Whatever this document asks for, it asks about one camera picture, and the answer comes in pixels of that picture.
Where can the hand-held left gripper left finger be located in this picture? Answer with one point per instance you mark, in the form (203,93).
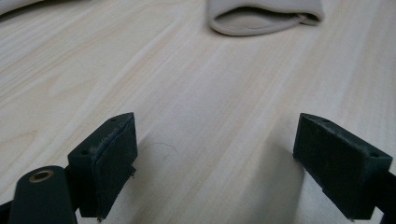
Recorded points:
(106,174)

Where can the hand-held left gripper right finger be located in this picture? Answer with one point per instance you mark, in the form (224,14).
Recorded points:
(339,168)

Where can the beige garment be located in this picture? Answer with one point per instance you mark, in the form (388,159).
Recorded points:
(264,9)

